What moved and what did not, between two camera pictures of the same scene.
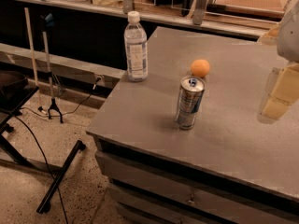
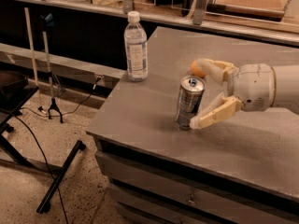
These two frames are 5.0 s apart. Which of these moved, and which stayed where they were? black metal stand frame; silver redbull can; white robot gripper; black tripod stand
Moved: white robot gripper
Stayed: black metal stand frame; black tripod stand; silver redbull can
